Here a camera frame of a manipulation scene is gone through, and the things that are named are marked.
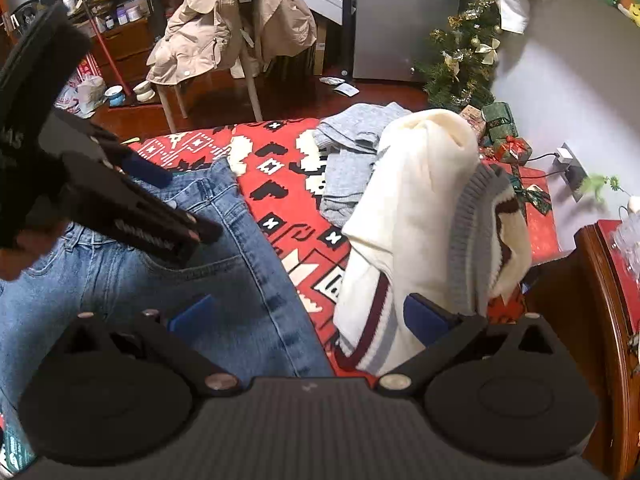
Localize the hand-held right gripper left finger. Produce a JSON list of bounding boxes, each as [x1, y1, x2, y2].
[[62, 294, 238, 395]]

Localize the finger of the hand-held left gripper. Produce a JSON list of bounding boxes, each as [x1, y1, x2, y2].
[[42, 109, 173, 189], [60, 157, 224, 269]]

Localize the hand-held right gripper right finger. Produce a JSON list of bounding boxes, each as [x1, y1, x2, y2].
[[379, 292, 563, 395]]

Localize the blue denim jeans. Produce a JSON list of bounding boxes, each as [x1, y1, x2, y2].
[[0, 157, 336, 431]]

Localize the person's left hand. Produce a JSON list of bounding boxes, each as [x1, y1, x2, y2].
[[0, 222, 71, 281]]

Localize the white plastic bag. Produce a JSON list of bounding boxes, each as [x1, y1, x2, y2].
[[55, 72, 108, 118]]

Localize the red broom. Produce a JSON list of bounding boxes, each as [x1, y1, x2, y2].
[[85, 2, 133, 98]]

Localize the white striped knit sweater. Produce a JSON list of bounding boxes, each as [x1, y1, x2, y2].
[[332, 108, 533, 376]]

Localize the wooden dresser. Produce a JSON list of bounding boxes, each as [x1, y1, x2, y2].
[[87, 15, 166, 86]]

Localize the beige chair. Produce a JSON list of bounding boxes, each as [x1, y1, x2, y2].
[[155, 35, 266, 133]]

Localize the red patterned blanket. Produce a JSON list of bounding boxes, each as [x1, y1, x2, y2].
[[127, 117, 526, 376]]

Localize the large red gift box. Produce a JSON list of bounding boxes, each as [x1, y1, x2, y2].
[[510, 162, 561, 266]]

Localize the beige jacket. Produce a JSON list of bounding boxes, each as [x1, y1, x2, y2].
[[146, 0, 318, 86]]

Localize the grey garment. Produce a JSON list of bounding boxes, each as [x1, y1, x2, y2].
[[314, 102, 413, 228]]

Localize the wooden bedside cabinet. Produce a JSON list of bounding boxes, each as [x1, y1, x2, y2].
[[525, 220, 640, 480]]

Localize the small red gift box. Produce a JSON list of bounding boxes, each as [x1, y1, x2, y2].
[[492, 136, 533, 163]]

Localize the green gift box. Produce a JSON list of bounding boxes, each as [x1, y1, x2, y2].
[[480, 101, 518, 143]]

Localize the white power adapter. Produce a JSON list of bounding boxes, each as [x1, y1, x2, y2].
[[554, 142, 583, 186]]

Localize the clear glass cups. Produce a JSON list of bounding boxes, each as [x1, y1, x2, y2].
[[612, 207, 640, 281]]

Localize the white paper packets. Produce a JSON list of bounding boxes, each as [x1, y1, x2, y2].
[[320, 76, 360, 97]]

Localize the black metal desk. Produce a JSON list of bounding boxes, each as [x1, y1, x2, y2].
[[150, 0, 353, 78]]

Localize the decorated christmas tree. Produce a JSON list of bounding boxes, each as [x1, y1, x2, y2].
[[415, 0, 503, 111]]

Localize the grey flat cardboard box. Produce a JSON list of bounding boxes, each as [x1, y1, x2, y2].
[[297, 0, 357, 26]]

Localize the grey refrigerator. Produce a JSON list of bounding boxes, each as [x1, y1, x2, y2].
[[350, 0, 468, 83]]

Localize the white hanging cloth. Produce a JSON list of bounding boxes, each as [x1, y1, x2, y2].
[[494, 0, 532, 33]]

